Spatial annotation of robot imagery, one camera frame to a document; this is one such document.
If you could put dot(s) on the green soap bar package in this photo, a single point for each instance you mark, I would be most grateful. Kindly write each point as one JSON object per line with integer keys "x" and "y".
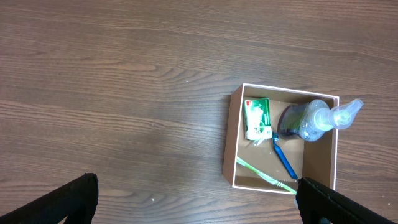
{"x": 257, "y": 120}

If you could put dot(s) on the pink open cardboard box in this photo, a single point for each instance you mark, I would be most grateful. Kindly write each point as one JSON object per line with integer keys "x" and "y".
{"x": 316, "y": 160}

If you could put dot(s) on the green toothbrush with cap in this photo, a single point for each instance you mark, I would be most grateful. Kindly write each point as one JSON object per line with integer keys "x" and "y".
{"x": 261, "y": 175}

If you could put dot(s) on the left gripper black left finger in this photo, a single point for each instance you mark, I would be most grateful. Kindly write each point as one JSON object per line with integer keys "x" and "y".
{"x": 74, "y": 202}

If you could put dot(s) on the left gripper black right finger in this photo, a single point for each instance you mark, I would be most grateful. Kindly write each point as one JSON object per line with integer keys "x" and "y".
{"x": 318, "y": 203}

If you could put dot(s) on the clear pump dispenser bottle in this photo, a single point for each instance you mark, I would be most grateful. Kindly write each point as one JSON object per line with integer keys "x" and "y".
{"x": 310, "y": 121}

